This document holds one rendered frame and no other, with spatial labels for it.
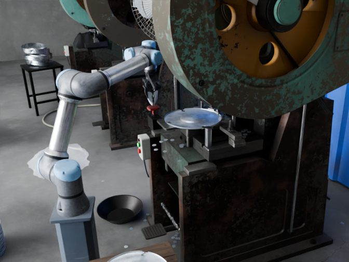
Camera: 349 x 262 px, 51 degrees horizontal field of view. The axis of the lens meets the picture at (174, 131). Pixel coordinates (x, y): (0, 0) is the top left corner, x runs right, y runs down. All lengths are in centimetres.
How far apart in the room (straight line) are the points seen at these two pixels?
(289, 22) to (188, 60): 37
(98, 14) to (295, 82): 185
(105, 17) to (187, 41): 179
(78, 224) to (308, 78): 118
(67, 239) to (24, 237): 70
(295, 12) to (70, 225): 129
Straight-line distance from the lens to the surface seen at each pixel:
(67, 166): 173
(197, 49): 127
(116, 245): 230
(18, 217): 273
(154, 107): 212
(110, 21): 300
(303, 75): 154
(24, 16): 823
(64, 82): 177
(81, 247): 188
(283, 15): 135
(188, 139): 185
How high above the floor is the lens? 144
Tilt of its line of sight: 22 degrees down
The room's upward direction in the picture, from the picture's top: 2 degrees counter-clockwise
